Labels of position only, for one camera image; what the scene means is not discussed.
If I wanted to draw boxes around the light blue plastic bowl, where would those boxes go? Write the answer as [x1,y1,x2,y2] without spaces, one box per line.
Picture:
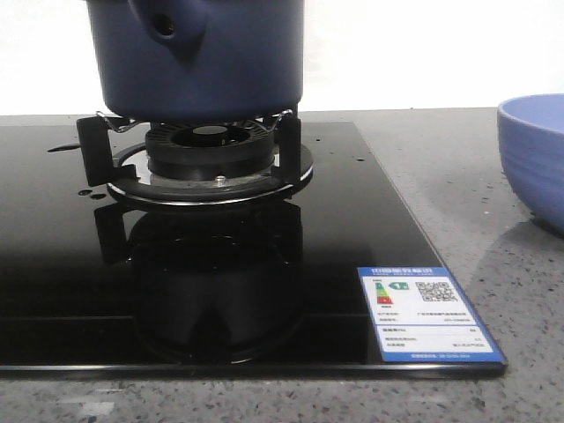
[497,93,563,233]

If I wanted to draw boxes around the black pot support grate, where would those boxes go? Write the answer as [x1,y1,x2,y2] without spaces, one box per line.
[77,116,313,207]

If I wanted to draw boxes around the dark blue cooking pot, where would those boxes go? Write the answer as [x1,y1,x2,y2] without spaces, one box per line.
[86,1,305,122]

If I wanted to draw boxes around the black gas burner head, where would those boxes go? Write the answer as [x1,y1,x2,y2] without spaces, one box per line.
[145,122,274,182]

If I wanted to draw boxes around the blue energy rating label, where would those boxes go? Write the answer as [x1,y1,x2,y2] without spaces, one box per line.
[357,267,504,364]

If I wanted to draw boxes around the black glass gas cooktop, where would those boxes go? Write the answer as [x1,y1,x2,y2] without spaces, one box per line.
[1,122,507,379]

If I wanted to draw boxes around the silver wire pot reducer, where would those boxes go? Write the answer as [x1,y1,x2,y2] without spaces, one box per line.
[95,108,297,133]

